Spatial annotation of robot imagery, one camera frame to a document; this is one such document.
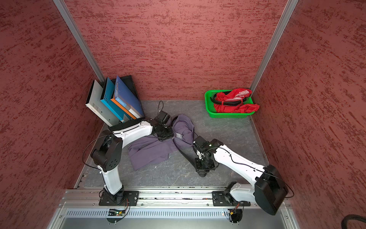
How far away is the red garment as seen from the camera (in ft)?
3.51

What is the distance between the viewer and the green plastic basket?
105 cm

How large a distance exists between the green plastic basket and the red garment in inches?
0.5
